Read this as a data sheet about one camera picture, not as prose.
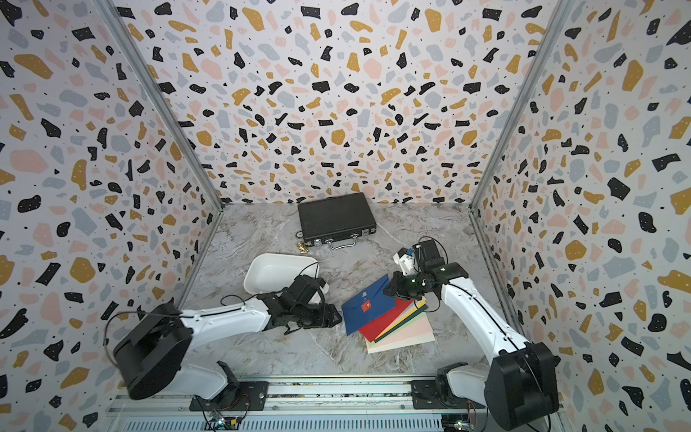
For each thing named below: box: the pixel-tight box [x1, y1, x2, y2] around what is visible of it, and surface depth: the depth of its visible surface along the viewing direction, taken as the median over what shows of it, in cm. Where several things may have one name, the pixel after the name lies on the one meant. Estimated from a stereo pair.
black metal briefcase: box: [296, 191, 377, 251], surface depth 111 cm
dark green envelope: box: [374, 304, 430, 343], surface depth 89 cm
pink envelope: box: [371, 315, 433, 346], surface depth 88 cm
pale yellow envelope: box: [374, 297, 428, 342], surface depth 90 cm
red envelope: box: [358, 298, 415, 342], surface depth 85 cm
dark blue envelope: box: [341, 273, 397, 336], surface depth 85 cm
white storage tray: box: [242, 252, 330, 296], surface depth 100 cm
